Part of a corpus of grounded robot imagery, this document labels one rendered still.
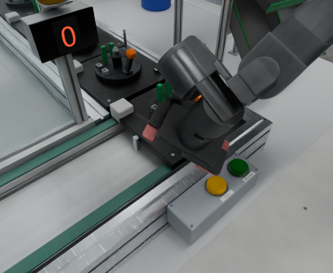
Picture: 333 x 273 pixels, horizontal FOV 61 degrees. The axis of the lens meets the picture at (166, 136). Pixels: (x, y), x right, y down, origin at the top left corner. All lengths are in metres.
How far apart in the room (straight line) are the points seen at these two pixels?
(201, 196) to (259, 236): 0.17
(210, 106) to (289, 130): 0.58
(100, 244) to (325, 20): 0.46
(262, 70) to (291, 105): 0.68
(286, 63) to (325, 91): 0.79
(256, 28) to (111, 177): 0.55
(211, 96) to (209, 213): 0.27
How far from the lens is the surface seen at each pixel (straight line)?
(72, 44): 0.59
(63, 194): 0.67
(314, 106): 1.03
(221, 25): 0.79
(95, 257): 0.53
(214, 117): 0.35
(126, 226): 0.55
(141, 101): 0.77
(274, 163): 0.80
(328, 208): 0.77
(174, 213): 0.56
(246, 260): 0.65
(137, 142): 0.67
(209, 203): 0.57
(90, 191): 0.65
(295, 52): 0.35
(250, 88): 0.33
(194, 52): 0.38
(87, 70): 0.92
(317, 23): 0.36
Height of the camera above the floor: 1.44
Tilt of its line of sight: 45 degrees down
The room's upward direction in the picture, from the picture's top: straight up
